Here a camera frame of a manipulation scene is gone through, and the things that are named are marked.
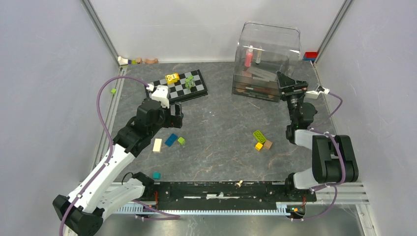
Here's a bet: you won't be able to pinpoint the teal cube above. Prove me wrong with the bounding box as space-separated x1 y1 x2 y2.
152 172 161 180

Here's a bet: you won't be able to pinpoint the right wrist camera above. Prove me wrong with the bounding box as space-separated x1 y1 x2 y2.
305 85 330 99

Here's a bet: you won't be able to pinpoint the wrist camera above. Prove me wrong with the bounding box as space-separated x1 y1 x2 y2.
305 85 330 99
146 84 170 108

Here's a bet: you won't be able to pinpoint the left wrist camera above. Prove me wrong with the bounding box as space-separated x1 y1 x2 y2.
146 84 170 108

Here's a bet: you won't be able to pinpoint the green toy block on chessboard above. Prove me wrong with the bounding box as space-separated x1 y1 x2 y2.
185 75 195 89

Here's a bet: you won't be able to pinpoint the small green cube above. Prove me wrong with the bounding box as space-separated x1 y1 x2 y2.
178 137 185 145

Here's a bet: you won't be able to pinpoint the yellow cube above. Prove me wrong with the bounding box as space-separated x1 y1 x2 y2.
255 143 264 151

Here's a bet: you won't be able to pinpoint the black white chessboard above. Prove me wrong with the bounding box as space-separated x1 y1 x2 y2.
149 69 208 105

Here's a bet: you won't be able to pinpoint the white cream tube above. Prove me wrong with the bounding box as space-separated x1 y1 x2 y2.
255 46 263 64

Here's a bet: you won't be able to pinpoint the white chess pawn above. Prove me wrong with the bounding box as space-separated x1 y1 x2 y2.
236 180 243 188

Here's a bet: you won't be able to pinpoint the clear acrylic makeup organizer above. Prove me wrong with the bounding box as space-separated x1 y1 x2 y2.
232 21 300 102

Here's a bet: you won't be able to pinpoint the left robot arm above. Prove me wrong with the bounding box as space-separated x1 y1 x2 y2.
53 98 183 236

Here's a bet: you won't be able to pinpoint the blue block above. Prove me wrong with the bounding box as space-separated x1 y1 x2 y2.
164 133 178 147

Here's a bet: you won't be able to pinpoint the yellow toy block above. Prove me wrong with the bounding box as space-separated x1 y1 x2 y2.
165 73 179 84

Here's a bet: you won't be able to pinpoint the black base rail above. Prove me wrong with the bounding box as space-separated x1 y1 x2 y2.
139 181 317 210

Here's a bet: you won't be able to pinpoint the cream wooden block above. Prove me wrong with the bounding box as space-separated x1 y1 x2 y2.
152 138 162 153

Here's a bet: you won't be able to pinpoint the red blue bricks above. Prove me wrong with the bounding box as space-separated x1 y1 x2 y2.
302 52 318 61

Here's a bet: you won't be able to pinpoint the green lego brick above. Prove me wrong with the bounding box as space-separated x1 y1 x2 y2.
253 130 267 144

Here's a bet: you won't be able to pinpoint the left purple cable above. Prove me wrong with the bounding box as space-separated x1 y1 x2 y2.
59 76 154 236

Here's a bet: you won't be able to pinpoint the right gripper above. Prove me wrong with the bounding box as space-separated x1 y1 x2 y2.
276 71 308 124

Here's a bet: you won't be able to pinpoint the pink bottle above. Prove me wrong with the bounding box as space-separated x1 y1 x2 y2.
244 45 253 67

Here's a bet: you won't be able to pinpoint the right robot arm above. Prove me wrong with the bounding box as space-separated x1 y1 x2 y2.
276 71 359 201

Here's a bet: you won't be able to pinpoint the brown wooden cube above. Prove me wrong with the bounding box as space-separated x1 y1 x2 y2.
263 140 272 150

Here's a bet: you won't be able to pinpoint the wooden blocks in corner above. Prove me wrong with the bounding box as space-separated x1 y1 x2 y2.
117 56 159 66

